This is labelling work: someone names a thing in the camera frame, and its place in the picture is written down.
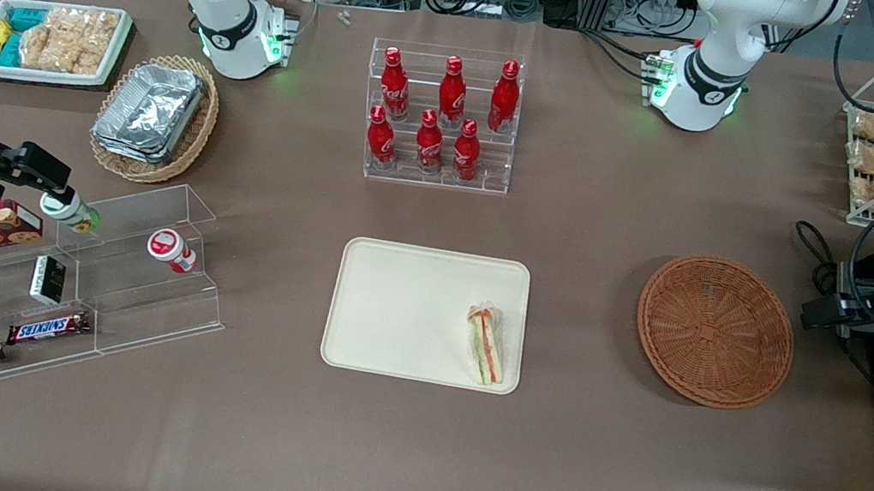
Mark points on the triangle sandwich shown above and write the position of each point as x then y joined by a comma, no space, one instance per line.
484,348

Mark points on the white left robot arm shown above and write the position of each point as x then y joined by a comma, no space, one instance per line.
728,38

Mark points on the aluminium foil tray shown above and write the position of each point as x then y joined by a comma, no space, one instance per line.
150,107
126,149

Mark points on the brown wicker basket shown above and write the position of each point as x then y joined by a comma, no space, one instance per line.
714,330

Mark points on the light wicker basket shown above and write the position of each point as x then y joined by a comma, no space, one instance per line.
194,131

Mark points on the cream plastic serving tray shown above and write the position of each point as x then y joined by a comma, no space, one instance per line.
410,311

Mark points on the green-lidded snack cup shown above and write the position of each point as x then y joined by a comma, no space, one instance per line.
68,212

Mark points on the white rectangular snack bin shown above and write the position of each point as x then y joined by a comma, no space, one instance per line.
38,75

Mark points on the small black carton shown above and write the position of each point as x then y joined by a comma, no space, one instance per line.
48,280

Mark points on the teal snack packet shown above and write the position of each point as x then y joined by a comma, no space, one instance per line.
27,18
10,50

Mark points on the clear bag of crackers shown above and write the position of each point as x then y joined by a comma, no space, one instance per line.
91,38
42,48

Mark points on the red-lidded snack cup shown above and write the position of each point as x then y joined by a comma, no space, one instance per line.
170,249

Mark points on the clear acrylic stepped display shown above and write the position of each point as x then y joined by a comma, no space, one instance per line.
135,296

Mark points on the small silver clip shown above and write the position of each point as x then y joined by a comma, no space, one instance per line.
343,17

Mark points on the red cola bottle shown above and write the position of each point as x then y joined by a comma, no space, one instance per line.
395,92
504,100
429,145
450,98
465,153
380,142

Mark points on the clear acrylic bottle rack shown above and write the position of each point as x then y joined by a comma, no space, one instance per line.
491,176

